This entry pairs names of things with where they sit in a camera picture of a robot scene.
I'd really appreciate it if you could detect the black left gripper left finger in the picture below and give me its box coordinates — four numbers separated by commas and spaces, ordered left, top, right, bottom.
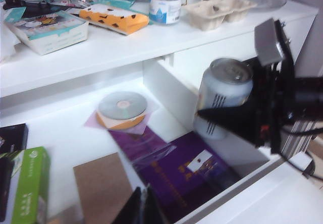
112, 186, 142, 224

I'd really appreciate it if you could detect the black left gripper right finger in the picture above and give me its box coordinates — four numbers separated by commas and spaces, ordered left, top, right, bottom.
144, 186, 169, 224

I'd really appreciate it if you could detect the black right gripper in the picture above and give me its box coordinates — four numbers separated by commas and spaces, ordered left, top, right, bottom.
196, 19, 296, 156

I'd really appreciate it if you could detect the silver beer can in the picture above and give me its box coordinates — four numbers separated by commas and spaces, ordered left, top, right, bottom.
193, 58, 254, 141

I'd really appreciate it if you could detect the white cabinet drawer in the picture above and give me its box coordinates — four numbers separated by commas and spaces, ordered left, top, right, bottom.
0, 59, 288, 224
174, 14, 317, 88

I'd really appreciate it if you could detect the purple book box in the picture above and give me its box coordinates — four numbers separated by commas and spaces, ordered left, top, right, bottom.
136, 133, 240, 217

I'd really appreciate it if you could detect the orange disc sleeve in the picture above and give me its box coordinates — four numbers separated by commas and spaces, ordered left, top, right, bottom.
95, 110, 147, 130

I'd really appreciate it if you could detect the beige pulp cup tray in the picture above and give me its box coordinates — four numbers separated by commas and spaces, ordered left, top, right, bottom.
181, 0, 235, 30
223, 0, 258, 23

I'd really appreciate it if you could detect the lilac paper sleeve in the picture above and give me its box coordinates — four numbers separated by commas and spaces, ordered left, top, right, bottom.
84, 102, 162, 136

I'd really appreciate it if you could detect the silver CD disc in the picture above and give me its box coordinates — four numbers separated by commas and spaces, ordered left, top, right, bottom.
97, 91, 148, 120

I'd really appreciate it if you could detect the green hard drive box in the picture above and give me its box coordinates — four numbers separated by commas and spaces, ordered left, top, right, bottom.
0, 147, 51, 224

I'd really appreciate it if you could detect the clear pump sanitiser bottle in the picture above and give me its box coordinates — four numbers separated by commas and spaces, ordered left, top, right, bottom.
148, 0, 182, 27

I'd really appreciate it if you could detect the black cardboard box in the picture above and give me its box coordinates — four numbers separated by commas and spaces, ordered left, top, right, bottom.
0, 123, 29, 156
0, 157, 15, 209

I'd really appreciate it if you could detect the orange box with black triangles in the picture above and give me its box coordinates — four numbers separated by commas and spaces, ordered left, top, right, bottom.
79, 4, 149, 36

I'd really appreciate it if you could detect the white printed cardboard box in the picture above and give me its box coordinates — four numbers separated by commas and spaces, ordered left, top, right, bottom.
6, 10, 89, 56

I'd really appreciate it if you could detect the black flat strip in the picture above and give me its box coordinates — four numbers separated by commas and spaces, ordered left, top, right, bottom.
22, 1, 74, 18

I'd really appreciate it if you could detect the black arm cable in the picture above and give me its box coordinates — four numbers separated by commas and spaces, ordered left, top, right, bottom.
282, 128, 323, 182

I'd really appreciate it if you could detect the white cable tag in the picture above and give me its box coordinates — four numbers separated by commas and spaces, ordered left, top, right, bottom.
290, 153, 315, 174

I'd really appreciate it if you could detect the black bracket piece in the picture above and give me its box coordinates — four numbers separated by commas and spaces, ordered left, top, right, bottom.
2, 0, 25, 10

